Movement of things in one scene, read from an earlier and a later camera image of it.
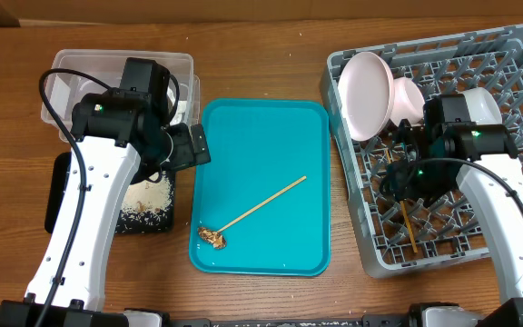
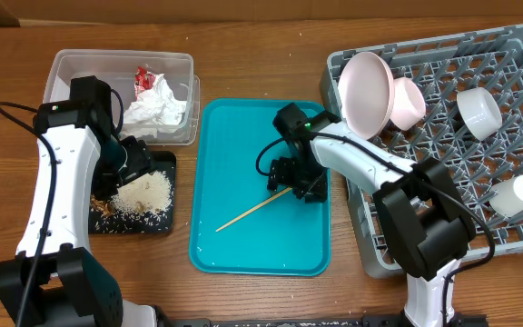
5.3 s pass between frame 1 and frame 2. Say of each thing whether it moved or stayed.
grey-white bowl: stayed
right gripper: moved
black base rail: stayed
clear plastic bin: stayed
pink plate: stayed
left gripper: moved
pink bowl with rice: stayed
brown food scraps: moved
